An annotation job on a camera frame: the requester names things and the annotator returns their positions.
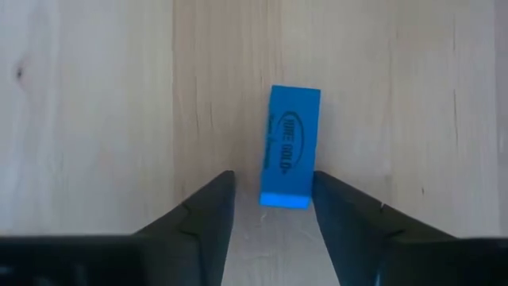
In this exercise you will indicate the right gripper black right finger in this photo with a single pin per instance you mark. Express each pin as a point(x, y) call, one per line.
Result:
point(377, 250)

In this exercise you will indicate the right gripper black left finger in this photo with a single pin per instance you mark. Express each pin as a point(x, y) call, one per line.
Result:
point(178, 246)

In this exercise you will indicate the blue eraser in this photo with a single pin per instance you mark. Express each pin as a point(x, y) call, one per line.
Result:
point(291, 147)

